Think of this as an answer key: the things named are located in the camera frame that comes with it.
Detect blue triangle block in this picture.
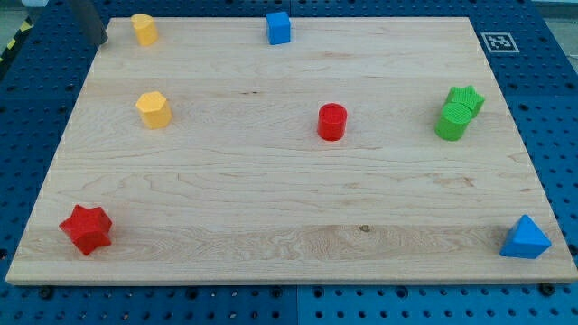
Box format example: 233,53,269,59
499,215,552,259

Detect white fiducial marker tag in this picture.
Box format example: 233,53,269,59
481,32,519,53

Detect blue cube block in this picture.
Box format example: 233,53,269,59
266,12,291,45

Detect green cylinder block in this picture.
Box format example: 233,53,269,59
434,102,472,141

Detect wooden board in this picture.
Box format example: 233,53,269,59
6,17,577,286

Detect yellow heart block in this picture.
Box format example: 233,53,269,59
130,14,158,46

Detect green star block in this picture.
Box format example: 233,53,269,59
445,85,485,118

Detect red cylinder block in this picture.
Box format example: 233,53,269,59
317,103,348,141

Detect red star block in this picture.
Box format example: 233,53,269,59
59,205,112,255

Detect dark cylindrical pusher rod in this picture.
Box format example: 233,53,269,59
67,0,108,47

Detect yellow hexagon block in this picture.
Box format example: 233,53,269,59
135,91,172,129

